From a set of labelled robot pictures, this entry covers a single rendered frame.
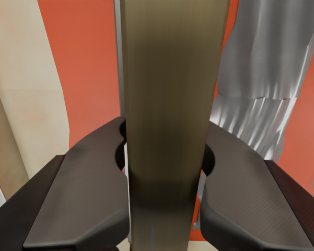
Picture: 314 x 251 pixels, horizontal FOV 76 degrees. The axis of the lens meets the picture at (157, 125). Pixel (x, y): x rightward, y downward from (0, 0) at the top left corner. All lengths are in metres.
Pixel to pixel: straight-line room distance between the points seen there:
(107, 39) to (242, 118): 0.13
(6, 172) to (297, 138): 0.27
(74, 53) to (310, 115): 0.21
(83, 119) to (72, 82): 0.03
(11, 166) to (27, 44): 0.11
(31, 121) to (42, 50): 0.07
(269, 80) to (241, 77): 0.02
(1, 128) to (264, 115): 0.23
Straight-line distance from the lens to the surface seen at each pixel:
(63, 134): 0.21
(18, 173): 0.25
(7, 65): 0.20
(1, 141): 0.22
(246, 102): 0.18
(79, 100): 0.19
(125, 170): 0.16
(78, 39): 0.17
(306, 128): 0.23
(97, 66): 0.17
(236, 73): 0.18
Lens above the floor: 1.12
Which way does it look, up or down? 62 degrees down
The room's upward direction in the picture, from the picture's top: 180 degrees counter-clockwise
